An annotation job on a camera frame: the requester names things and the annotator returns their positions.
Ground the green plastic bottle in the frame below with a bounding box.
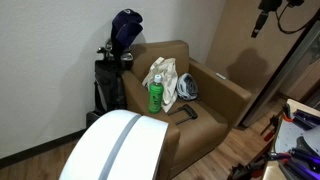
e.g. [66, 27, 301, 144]
[147, 74, 165, 114]

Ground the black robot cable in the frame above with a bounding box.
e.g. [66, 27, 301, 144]
[274, 1, 320, 35]

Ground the black bar with purple light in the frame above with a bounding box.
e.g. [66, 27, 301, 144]
[292, 108, 320, 132]

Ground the black luggage handle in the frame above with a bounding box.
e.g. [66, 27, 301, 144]
[167, 103, 199, 126]

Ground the navy golf head cover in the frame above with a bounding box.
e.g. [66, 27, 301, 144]
[113, 21, 144, 56]
[111, 8, 144, 32]

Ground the red black bar clamp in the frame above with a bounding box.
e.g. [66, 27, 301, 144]
[229, 151, 293, 180]

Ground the black baseboard strip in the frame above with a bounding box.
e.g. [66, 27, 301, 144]
[0, 128, 88, 169]

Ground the grey mount plate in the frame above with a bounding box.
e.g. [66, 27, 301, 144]
[289, 125, 320, 158]

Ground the white canvas tote bag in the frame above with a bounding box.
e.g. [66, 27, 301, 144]
[141, 56, 180, 114]

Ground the small white tag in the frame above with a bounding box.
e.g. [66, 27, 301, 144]
[214, 72, 228, 81]

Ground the orange black bar clamp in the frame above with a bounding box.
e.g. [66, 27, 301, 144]
[259, 103, 295, 143]

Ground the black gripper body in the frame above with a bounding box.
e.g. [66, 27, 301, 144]
[254, 10, 270, 32]

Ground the brown leather armchair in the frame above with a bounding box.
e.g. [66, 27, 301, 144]
[121, 39, 253, 180]

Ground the grey metal door frame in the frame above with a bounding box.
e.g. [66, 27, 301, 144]
[241, 20, 320, 128]

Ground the black golf bag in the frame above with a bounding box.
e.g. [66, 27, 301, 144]
[93, 59, 128, 114]

